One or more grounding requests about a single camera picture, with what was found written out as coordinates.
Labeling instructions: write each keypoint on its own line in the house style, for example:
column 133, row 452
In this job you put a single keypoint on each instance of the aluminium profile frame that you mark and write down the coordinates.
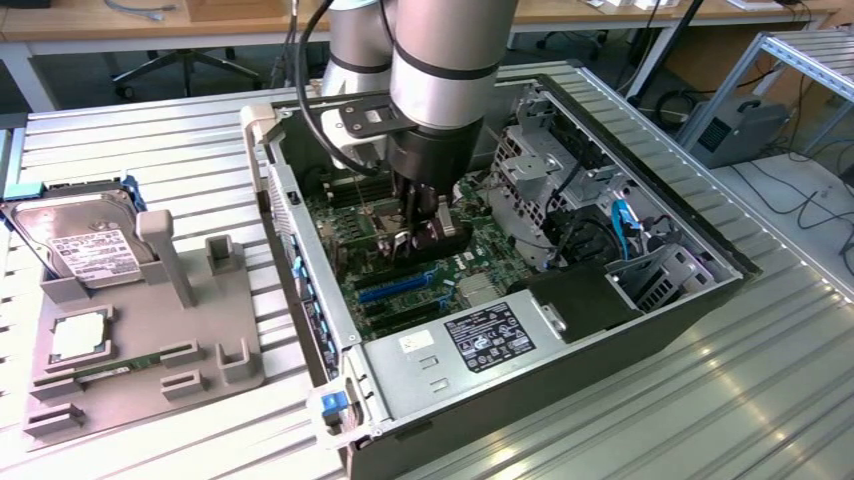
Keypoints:
column 820, row 50

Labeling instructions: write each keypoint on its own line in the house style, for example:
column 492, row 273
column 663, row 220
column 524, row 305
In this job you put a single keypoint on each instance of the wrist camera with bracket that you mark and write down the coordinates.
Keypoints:
column 369, row 117

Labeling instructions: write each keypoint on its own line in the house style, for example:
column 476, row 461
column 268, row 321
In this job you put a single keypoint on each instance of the green motherboard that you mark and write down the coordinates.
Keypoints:
column 489, row 245

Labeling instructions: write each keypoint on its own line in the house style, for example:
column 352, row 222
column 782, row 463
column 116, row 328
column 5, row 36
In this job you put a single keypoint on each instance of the black plastic shroud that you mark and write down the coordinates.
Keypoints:
column 574, row 300

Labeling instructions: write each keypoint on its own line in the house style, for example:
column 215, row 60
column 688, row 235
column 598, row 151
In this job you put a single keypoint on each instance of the silver CPU chip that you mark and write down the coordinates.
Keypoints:
column 80, row 335

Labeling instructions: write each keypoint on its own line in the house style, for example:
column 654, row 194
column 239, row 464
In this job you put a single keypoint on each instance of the perforated metal disk bay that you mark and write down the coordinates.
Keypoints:
column 660, row 285

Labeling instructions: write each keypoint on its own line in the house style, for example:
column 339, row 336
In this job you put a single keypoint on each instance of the silver metal drive cage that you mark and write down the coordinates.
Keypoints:
column 527, row 170

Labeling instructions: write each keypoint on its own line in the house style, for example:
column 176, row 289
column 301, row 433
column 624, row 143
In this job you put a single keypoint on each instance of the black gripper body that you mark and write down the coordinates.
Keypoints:
column 433, row 160

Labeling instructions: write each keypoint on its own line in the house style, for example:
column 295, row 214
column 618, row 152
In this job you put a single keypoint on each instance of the open black PC case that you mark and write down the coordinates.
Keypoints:
column 533, row 400

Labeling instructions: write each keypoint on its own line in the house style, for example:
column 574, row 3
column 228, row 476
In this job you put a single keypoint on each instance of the short black expansion slot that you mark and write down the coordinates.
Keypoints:
column 376, row 311

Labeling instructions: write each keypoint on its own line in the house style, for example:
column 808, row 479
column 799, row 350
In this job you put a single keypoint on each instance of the blue disk caddy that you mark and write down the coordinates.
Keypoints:
column 22, row 192

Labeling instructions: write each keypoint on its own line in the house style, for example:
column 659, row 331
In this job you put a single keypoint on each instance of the silver chipset heatsink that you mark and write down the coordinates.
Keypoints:
column 480, row 291

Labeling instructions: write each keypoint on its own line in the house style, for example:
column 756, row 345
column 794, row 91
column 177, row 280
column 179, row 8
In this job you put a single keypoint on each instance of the black RAM slot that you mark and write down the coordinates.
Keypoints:
column 345, row 200
column 341, row 188
column 340, row 182
column 343, row 194

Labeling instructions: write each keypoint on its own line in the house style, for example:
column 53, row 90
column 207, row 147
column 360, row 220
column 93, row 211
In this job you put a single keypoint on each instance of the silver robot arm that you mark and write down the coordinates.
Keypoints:
column 440, row 75

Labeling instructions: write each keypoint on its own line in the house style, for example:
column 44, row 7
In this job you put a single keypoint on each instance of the black slanted pole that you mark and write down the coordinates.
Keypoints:
column 667, row 47

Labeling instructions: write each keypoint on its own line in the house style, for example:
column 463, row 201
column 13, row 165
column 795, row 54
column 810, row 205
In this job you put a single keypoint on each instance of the wooden desk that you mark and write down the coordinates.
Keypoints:
column 600, row 19
column 66, row 25

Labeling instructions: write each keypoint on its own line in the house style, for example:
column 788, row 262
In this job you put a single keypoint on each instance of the blue case latch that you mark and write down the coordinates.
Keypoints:
column 332, row 404

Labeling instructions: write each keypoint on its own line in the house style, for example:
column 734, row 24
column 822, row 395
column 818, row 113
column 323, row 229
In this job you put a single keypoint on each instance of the socket locking lever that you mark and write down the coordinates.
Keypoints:
column 360, row 195

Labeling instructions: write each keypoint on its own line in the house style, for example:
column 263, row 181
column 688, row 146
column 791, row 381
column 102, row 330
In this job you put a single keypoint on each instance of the office chair base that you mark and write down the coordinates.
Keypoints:
column 567, row 36
column 185, row 60

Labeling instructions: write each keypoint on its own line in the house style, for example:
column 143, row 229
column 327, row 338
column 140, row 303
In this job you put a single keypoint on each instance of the grey power supply unit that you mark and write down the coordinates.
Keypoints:
column 427, row 380

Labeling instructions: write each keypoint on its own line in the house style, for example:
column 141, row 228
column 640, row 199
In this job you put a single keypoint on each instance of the cardboard box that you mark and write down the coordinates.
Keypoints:
column 240, row 10

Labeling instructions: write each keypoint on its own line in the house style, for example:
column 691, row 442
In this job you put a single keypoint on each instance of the white box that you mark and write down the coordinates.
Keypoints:
column 640, row 4

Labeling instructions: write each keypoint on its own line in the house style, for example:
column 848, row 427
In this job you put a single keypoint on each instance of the blue expansion slot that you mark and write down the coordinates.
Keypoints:
column 393, row 292

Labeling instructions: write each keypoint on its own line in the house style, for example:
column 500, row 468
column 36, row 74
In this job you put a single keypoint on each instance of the CPU socket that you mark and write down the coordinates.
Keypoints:
column 380, row 220

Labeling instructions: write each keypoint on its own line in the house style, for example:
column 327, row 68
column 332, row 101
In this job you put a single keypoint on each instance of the silver hard disk drive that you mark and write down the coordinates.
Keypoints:
column 40, row 220

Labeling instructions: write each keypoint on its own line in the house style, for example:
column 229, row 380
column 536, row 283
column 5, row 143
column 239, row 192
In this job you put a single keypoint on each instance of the grey parts rack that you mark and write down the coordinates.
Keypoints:
column 167, row 345

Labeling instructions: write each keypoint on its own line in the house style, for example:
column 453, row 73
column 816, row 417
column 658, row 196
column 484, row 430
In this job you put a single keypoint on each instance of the grey equipment box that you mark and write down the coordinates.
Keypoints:
column 740, row 135

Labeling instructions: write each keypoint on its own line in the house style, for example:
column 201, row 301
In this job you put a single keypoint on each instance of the green RAM stick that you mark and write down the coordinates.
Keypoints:
column 120, row 369

